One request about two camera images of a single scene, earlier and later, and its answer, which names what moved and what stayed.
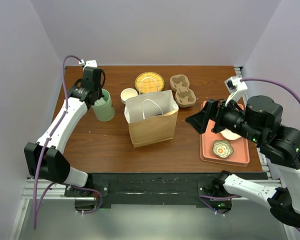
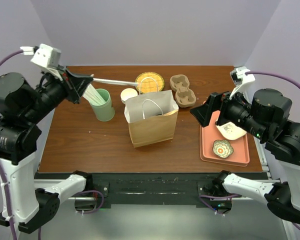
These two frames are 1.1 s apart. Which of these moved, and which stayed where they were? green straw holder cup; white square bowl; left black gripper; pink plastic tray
Moved: left black gripper
Stayed: green straw holder cup; pink plastic tray; white square bowl
